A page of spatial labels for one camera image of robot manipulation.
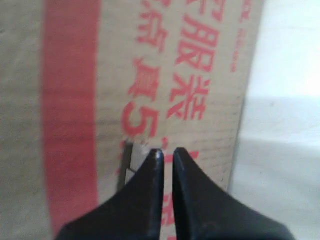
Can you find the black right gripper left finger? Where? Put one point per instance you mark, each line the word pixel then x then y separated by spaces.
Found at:
pixel 133 213

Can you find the red-printed cardboard box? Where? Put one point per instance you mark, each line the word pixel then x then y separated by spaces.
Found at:
pixel 84 83

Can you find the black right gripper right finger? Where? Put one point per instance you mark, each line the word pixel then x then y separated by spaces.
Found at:
pixel 203 211

